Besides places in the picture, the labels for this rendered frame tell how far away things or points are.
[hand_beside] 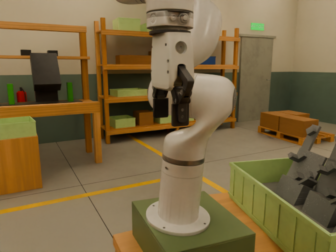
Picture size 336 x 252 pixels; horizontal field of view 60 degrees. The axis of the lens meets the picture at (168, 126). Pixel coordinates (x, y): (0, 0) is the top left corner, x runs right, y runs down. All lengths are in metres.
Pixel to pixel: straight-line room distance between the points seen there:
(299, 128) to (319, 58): 3.11
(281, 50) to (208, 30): 7.78
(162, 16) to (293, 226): 0.77
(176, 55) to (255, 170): 1.03
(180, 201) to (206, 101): 0.28
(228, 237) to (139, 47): 5.52
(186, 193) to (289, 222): 0.39
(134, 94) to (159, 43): 5.00
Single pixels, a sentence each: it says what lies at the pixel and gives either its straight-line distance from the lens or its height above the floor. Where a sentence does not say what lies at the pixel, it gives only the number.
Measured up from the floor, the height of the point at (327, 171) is 1.00.
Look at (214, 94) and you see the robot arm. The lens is 0.72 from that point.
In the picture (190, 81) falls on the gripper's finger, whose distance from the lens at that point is 0.47.
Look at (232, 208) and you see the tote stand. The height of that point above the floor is 0.79.
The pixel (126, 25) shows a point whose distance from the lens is 5.50.
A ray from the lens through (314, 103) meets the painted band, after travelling 8.52.
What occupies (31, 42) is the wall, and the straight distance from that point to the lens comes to 5.70.
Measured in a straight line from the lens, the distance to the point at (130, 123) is 5.57.
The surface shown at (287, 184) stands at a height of 0.91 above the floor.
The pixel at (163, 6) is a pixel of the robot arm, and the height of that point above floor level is 1.49.
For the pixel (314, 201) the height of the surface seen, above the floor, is 0.90.
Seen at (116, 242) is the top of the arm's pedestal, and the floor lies 0.85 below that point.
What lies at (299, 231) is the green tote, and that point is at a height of 0.90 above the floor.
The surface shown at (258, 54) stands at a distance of 7.90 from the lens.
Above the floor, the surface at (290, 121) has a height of 0.39.
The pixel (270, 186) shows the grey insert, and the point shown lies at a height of 0.85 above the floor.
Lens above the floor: 1.39
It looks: 12 degrees down
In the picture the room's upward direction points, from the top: straight up
